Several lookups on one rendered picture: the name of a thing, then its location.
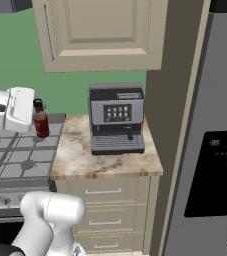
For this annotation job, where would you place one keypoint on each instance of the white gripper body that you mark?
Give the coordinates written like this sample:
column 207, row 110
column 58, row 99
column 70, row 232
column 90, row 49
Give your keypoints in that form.
column 20, row 110

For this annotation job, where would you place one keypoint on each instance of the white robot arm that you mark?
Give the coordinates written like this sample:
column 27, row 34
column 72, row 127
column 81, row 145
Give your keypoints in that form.
column 50, row 213

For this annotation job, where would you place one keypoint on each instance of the red condiment bottle black cap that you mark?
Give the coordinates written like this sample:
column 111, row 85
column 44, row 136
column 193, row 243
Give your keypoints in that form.
column 42, row 125

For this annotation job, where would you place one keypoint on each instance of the beige fridge housing panel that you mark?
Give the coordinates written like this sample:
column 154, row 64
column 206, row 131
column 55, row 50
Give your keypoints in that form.
column 171, row 83

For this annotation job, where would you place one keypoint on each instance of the grey fridge door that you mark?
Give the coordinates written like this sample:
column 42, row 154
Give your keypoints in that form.
column 215, row 83

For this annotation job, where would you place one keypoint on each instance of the grey gas hob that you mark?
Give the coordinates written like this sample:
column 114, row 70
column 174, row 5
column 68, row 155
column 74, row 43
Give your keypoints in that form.
column 18, row 160

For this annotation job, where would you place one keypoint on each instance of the grey hob knob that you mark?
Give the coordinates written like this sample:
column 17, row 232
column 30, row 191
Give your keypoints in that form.
column 20, row 198
column 5, row 200

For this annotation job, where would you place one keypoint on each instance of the grey coffee machine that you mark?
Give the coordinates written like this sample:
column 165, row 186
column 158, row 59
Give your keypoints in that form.
column 116, row 116

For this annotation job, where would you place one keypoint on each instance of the dark grey range hood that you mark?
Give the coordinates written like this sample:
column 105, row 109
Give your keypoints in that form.
column 5, row 5

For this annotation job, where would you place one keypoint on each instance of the beige drawer front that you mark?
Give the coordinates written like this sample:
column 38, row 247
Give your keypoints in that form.
column 131, row 190
column 131, row 241
column 131, row 216

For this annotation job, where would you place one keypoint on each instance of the beige wall cupboard door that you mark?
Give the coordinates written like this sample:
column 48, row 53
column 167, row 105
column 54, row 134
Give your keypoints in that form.
column 101, row 33

